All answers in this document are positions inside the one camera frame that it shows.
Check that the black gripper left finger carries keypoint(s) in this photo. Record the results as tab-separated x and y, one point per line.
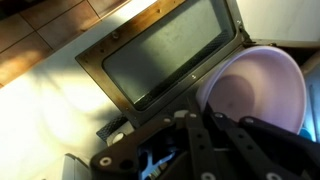
200	146

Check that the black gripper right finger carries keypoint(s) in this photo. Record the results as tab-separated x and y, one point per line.
260	150

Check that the purple plastic plate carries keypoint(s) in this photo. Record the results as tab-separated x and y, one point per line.
260	86

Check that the toaster oven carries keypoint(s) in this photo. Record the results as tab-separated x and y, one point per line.
160	56

